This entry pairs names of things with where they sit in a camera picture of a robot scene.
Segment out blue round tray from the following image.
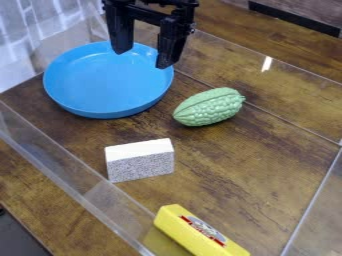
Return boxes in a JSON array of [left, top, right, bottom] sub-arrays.
[[42, 41, 173, 119]]

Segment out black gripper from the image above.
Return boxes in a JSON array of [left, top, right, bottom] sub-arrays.
[[101, 0, 199, 69]]

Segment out green bitter gourd toy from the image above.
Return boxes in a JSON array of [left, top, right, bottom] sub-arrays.
[[172, 87, 245, 126]]

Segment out yellow rectangular box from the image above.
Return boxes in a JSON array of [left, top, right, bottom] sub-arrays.
[[153, 204, 251, 256]]

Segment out white grey speckled sponge block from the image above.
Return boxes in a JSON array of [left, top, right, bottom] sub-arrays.
[[104, 138, 174, 183]]

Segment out clear acrylic enclosure wall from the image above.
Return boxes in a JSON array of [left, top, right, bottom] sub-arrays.
[[0, 99, 197, 256]]

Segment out white mesh curtain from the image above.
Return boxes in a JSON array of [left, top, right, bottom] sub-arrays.
[[0, 0, 106, 93]]

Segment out black baseboard strip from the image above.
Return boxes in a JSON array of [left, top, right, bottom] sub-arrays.
[[247, 0, 342, 38]]

